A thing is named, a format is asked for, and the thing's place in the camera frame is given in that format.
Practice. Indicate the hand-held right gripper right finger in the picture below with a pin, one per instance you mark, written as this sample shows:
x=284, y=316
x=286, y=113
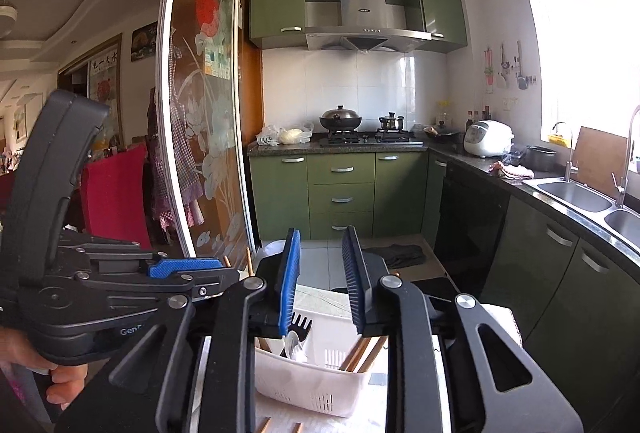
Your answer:
x=355, y=283

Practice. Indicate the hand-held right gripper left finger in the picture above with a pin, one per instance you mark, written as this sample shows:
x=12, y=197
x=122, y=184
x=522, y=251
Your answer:
x=290, y=283

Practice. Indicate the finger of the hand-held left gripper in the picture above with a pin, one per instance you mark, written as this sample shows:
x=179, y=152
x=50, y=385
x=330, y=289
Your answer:
x=215, y=283
x=185, y=267

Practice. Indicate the black plastic fork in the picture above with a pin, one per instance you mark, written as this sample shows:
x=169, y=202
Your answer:
x=300, y=325

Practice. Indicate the clear plastic spoon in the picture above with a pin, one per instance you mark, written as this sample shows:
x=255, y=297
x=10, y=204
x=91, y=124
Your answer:
x=295, y=347

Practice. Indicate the group of wooden chopsticks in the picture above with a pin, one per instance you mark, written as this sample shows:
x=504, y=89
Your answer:
x=367, y=355

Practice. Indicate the person's left hand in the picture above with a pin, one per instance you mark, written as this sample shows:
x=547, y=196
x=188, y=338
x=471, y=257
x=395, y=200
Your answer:
x=65, y=380

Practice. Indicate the dark floor mat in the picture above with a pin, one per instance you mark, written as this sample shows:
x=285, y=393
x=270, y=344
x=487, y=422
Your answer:
x=400, y=255

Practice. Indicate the red chair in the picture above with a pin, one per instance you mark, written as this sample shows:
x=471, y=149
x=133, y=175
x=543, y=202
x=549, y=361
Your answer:
x=115, y=193

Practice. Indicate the green drawer base cabinet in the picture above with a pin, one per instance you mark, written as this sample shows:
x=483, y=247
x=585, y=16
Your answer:
x=342, y=193

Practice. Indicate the checked apron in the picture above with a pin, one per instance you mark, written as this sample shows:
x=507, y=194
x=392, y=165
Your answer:
x=167, y=173

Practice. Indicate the black gas stove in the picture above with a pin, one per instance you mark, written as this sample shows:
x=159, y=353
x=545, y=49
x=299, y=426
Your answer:
x=370, y=139

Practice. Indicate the white plastic bags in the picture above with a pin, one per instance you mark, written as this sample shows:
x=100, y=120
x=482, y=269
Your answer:
x=290, y=135

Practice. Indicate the flower print sliding glass door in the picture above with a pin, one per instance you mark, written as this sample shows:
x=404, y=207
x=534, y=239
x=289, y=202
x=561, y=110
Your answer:
x=210, y=113

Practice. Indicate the black wok with lid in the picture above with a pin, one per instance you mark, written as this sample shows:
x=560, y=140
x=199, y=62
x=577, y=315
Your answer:
x=340, y=118

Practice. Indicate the black frying pan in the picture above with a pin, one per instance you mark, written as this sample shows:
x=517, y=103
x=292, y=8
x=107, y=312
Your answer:
x=442, y=131

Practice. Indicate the red dish cloth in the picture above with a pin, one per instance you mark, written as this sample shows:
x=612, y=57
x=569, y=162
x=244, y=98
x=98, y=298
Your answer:
x=512, y=170

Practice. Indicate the green sink base cabinet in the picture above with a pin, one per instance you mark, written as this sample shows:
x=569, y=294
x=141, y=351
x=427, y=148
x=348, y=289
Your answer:
x=550, y=273

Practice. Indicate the white rice cooker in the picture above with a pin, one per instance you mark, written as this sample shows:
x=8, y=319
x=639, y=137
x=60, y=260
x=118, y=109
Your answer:
x=487, y=138

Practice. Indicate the condiment bottles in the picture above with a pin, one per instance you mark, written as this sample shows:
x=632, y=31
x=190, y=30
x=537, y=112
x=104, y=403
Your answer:
x=480, y=115

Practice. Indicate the dark cooking pot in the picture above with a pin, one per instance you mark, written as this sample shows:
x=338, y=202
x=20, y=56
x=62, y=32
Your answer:
x=541, y=158

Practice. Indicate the steel double sink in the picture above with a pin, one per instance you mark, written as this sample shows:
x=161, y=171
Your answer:
x=575, y=200

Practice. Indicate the small steel faucet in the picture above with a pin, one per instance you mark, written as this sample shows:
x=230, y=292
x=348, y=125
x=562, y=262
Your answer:
x=570, y=168

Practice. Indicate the yellow sponge tray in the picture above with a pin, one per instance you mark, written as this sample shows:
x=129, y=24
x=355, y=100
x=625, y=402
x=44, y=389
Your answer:
x=561, y=140

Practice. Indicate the steel range hood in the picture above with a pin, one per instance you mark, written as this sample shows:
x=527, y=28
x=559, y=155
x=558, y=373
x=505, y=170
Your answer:
x=365, y=18

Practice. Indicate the wooden cutting board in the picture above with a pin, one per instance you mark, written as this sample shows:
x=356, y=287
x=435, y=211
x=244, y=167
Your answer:
x=597, y=158

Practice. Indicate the tall steel faucet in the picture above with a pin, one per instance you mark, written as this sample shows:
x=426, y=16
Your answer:
x=630, y=138

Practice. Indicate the kitchen window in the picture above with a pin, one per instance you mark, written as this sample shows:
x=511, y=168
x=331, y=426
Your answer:
x=590, y=63

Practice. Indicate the white wall calendar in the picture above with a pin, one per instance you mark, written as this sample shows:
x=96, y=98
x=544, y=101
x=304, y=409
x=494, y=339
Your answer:
x=105, y=93

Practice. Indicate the dark wall poster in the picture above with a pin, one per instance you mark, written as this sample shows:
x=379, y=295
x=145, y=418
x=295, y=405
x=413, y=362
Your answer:
x=145, y=42

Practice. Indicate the wall hooks with utensils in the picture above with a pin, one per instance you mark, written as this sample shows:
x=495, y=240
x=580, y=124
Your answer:
x=505, y=68

